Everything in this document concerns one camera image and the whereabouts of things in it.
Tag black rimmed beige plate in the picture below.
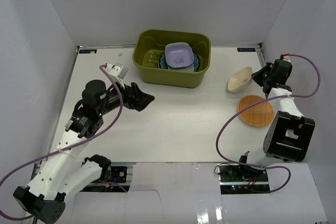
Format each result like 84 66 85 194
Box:
157 55 162 69

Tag cream square dish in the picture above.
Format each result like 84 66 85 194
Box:
227 67 253 93

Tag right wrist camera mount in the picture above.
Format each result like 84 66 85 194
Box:
280 54 291 63

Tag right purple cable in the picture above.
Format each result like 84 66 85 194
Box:
215 54 321 194

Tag lavender square dish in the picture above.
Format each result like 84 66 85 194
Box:
164 43 194 69

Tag orange woven round plate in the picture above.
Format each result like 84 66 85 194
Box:
237 95 275 127

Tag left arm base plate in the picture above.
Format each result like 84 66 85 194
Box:
98 166 128 184

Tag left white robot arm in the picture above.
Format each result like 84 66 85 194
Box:
13 80 155 223

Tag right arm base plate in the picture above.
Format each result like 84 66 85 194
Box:
214 163 270 195

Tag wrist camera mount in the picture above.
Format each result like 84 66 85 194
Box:
106 63 128 89
280 54 291 63

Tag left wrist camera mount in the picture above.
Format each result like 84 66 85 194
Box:
106 63 128 89

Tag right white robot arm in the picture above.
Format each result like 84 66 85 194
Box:
237 59 315 182

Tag teal scalloped plate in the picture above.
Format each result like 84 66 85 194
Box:
161 53 200 72

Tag olive green plastic bin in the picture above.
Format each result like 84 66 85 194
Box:
132 29 212 88

